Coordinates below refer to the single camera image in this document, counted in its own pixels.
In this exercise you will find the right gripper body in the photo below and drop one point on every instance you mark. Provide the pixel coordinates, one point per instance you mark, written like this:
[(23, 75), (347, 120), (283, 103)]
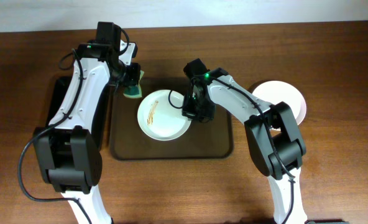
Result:
[(195, 111)]

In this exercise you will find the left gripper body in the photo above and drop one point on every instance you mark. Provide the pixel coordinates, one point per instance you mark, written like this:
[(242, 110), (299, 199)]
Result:
[(133, 78)]

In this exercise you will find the green yellow sponge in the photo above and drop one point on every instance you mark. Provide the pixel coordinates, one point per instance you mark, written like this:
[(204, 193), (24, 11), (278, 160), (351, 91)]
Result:
[(133, 91)]

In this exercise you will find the white plate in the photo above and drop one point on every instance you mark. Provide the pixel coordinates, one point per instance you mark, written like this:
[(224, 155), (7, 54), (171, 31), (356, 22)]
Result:
[(277, 91), (158, 119), (298, 106)]

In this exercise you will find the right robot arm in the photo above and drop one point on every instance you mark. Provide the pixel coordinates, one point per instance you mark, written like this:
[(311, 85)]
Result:
[(274, 140)]

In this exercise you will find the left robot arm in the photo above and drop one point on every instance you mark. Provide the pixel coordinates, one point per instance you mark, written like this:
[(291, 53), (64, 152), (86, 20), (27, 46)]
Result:
[(67, 149)]

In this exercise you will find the brown serving tray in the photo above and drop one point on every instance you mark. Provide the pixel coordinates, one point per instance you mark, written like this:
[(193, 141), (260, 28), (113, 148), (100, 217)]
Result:
[(211, 140)]

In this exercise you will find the black rectangular tray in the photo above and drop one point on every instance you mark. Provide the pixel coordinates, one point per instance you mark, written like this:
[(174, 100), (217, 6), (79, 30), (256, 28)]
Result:
[(60, 87)]

